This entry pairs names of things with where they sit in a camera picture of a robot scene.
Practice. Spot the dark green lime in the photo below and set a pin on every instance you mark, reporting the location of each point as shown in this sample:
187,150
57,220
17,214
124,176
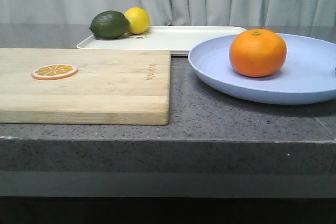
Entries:
109,24

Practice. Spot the orange fruit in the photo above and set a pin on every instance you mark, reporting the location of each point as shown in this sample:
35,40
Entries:
257,53

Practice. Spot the yellow lemon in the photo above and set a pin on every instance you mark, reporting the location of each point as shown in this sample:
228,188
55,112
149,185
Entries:
139,20

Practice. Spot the wooden cutting board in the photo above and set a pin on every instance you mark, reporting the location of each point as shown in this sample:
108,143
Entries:
128,87

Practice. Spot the cream rectangular tray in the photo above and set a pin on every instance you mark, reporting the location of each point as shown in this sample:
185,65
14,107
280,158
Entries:
179,40

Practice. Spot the light blue round plate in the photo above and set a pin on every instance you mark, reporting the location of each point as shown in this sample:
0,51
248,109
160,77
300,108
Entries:
307,76

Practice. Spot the orange slice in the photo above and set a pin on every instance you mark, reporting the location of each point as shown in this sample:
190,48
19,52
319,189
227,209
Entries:
54,72

